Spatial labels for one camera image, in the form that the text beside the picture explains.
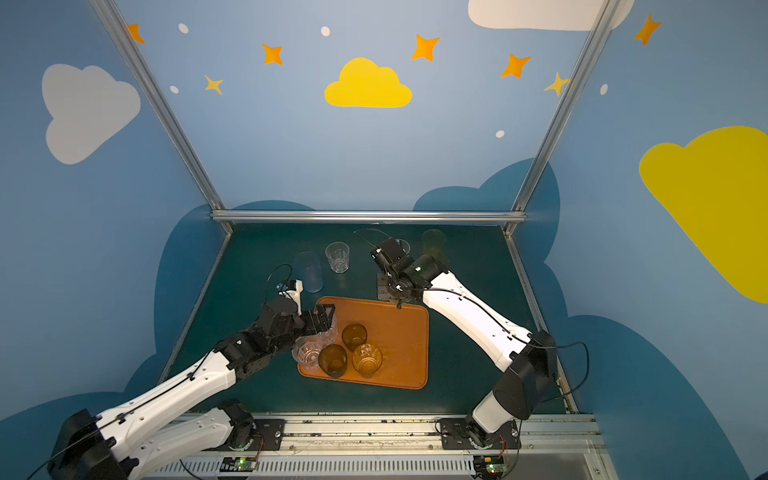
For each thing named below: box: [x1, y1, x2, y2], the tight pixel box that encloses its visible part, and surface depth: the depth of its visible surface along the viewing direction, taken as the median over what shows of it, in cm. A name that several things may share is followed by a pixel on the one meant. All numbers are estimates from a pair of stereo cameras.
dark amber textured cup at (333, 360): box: [318, 344, 348, 379], surface depth 82 cm
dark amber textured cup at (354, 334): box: [342, 323, 368, 352], surface depth 87 cm
